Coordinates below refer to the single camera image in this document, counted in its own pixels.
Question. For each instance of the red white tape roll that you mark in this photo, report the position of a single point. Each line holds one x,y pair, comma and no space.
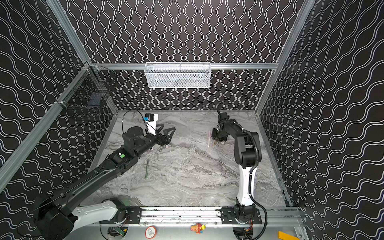
150,232

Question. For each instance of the small red yellow toy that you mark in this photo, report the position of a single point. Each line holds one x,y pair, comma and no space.
198,228

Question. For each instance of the yellow block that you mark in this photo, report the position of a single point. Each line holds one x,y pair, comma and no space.
285,236

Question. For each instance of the thin pink pen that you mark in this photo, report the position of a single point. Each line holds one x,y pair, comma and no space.
209,139

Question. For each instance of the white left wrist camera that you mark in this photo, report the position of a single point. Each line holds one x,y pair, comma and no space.
151,121

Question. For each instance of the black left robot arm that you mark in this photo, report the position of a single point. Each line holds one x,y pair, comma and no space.
53,213

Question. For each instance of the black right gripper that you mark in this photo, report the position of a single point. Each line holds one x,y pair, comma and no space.
217,134

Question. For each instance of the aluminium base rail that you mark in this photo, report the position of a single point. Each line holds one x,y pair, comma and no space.
106,213

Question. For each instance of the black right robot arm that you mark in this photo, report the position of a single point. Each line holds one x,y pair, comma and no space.
247,154

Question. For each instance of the white wire mesh basket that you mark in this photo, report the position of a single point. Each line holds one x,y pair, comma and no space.
178,75

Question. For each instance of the black wire mesh basket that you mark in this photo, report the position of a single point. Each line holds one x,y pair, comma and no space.
90,100

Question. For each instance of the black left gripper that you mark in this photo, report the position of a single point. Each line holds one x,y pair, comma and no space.
162,138

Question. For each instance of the green pen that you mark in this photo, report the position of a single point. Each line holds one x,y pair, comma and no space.
147,170

